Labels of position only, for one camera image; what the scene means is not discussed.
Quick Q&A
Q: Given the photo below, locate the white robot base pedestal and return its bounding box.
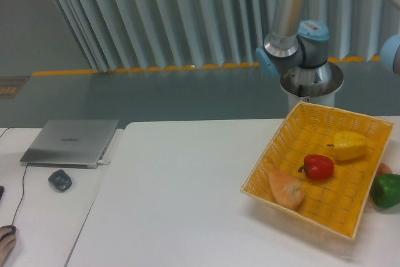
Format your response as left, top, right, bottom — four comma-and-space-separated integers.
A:
283, 89, 336, 112

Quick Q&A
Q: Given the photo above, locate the black computer mouse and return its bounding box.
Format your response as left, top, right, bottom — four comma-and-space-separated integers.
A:
3, 225, 16, 238

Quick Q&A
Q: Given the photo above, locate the black mouse cable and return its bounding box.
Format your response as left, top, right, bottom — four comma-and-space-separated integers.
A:
0, 128, 29, 227

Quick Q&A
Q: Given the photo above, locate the white plug in laptop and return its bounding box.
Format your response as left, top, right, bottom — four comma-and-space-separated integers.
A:
97, 160, 111, 166

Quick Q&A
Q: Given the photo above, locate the green bell pepper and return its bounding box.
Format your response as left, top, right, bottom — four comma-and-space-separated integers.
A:
369, 173, 399, 209

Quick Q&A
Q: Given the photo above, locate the bread wedge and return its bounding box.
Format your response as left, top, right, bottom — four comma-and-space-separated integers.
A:
267, 169, 305, 209

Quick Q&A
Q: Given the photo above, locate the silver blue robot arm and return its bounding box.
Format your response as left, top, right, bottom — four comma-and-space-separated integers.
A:
255, 0, 399, 99

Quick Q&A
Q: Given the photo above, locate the small dark grey case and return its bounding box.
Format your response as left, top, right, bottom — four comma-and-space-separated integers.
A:
48, 169, 73, 193

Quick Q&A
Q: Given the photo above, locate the person's hand on mouse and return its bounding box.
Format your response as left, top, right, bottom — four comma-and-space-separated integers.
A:
0, 226, 16, 266

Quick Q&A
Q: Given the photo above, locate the red bell pepper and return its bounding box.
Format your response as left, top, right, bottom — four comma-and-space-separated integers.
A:
297, 154, 334, 181

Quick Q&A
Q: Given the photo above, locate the yellow woven basket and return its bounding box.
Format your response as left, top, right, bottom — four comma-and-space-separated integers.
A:
241, 102, 394, 240

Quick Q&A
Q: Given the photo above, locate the orange-red fruit behind basket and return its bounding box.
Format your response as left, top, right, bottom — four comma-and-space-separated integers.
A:
376, 163, 393, 177

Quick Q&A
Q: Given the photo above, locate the silver closed laptop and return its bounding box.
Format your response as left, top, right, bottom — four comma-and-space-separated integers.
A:
20, 119, 118, 169

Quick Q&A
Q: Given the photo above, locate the yellow bell pepper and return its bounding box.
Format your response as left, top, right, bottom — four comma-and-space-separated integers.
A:
327, 131, 368, 161

